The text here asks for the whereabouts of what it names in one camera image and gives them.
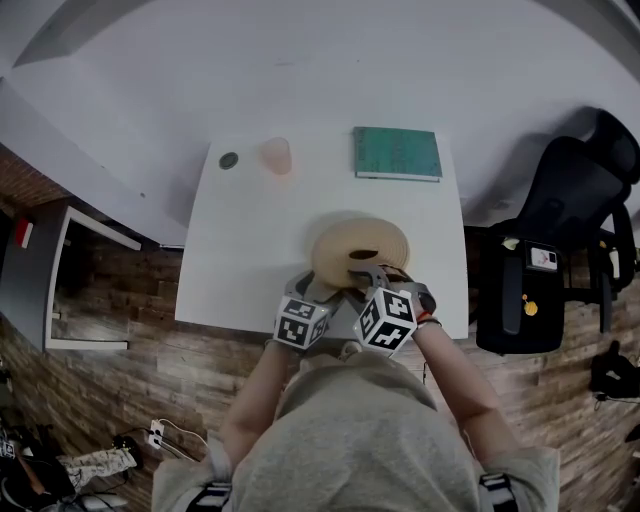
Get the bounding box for black power cable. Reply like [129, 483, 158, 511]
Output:
[159, 437, 201, 462]

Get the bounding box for wooden box lid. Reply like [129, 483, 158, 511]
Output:
[310, 217, 412, 291]

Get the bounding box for person's left forearm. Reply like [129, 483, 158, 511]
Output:
[219, 339, 301, 461]

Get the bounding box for white phone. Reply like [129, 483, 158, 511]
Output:
[523, 240, 561, 273]

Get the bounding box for green book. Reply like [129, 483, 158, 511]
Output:
[352, 126, 444, 183]

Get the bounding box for white power strip cable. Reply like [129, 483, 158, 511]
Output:
[159, 418, 209, 449]

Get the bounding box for red box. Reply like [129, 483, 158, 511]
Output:
[13, 217, 35, 250]

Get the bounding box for white table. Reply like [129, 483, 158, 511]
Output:
[173, 127, 470, 341]

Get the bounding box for person's grey shirt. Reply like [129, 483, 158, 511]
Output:
[149, 349, 561, 512]

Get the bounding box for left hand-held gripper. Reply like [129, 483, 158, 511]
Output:
[272, 269, 347, 351]

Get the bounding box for pink translucent cup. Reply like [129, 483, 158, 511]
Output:
[257, 137, 294, 176]

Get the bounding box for black office chair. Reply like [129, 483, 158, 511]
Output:
[464, 107, 640, 356]

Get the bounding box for person's right forearm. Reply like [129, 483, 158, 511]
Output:
[409, 319, 524, 461]

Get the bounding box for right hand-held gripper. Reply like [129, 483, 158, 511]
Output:
[343, 266, 439, 359]

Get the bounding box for black harness strap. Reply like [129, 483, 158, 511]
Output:
[477, 473, 519, 512]
[185, 481, 234, 512]

